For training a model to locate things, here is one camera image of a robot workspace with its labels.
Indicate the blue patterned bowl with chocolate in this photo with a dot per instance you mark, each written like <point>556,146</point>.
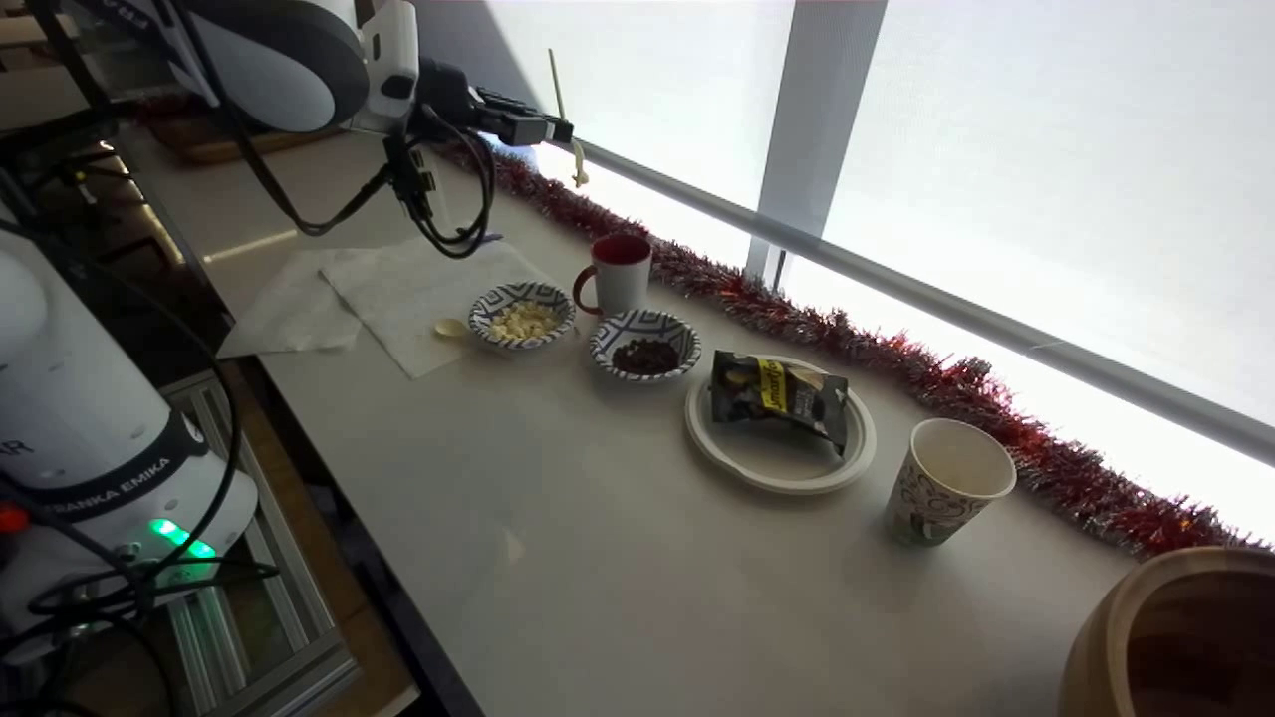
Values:
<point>662,323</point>

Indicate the small beige food piece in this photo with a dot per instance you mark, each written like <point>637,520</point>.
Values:
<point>452,332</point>

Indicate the white paper napkin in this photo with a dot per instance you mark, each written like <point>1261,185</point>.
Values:
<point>401,299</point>
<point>282,320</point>

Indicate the white paper plate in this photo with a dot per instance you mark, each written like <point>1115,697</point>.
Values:
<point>780,464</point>

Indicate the blue patterned bowl with popcorn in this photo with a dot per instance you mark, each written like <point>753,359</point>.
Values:
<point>494,307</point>

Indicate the red silver tinsel garland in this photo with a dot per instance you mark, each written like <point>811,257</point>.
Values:
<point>928,381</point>

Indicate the black yellow snack bag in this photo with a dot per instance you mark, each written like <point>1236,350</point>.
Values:
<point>778,400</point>

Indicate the grey window post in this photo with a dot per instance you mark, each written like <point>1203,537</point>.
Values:
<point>811,120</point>

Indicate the large wooden bowl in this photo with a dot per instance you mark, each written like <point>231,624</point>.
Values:
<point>1170,640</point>

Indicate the patterned paper cup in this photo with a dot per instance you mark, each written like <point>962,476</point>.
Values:
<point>928,505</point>

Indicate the metal and wood robot stand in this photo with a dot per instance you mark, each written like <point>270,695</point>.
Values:
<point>263,624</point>

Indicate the grey window rail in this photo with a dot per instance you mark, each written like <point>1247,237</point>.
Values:
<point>1009,332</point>

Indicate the dark chocolate pieces pile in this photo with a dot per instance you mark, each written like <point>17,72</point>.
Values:
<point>646,358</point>

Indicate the white mug with red interior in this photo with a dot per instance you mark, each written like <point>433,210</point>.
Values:
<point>624,284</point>

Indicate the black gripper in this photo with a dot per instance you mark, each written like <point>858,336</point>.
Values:
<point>462,103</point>

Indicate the pale popcorn pile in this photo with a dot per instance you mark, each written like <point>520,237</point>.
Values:
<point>522,320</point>

